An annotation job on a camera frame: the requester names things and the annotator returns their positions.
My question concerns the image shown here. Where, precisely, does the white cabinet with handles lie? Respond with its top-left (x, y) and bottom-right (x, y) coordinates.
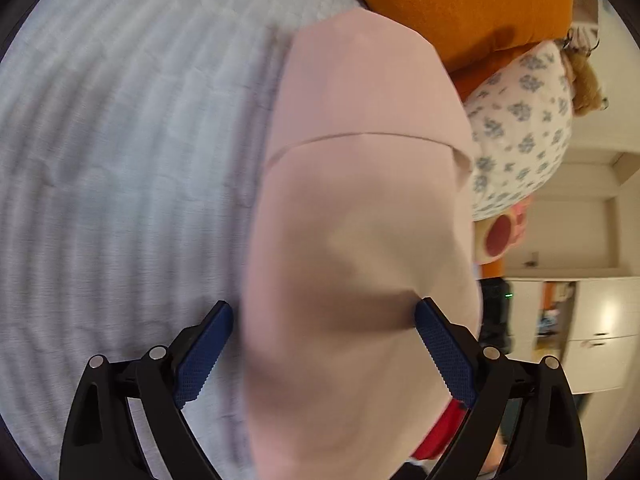
top-left (508, 278), bottom-right (639, 394)

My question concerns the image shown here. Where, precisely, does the orange bed frame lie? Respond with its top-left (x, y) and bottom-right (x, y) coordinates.
top-left (449, 42), bottom-right (537, 102)

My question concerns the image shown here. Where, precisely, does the pink garment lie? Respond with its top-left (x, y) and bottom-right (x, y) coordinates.
top-left (241, 9), bottom-right (480, 479)

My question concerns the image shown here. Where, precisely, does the white blue floral pillow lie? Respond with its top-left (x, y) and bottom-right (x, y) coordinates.
top-left (464, 41), bottom-right (573, 221)

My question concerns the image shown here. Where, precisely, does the brown plush toy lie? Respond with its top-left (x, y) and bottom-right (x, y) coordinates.
top-left (561, 48), bottom-right (608, 117)

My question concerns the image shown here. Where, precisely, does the light blue quilted bedspread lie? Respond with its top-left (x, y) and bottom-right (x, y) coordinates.
top-left (1, 0), bottom-right (359, 479)

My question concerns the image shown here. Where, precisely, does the pink bear plush cushion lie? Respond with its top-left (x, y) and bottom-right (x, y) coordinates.
top-left (474, 197), bottom-right (532, 264)

